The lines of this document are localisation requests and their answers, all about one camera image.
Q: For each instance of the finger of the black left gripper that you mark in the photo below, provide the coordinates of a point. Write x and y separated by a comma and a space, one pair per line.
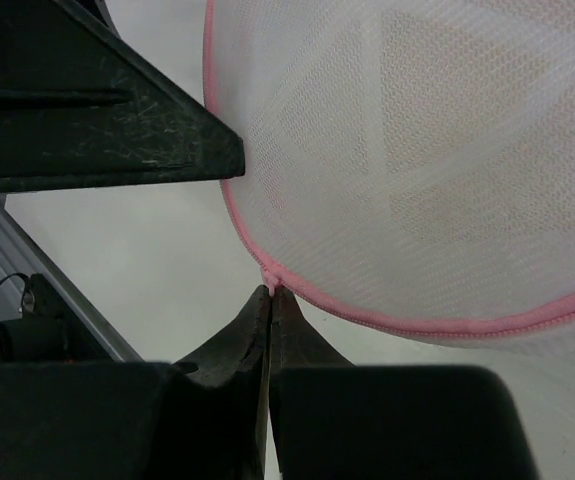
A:
79, 108

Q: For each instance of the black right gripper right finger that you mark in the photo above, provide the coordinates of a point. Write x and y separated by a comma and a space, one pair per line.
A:
332, 419

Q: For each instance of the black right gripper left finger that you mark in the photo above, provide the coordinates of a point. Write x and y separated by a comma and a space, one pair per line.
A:
202, 417

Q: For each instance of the white mesh laundry bag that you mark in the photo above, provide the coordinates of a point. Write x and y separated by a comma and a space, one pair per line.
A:
251, 51

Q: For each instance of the beige bra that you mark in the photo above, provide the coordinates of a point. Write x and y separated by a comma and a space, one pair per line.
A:
440, 138

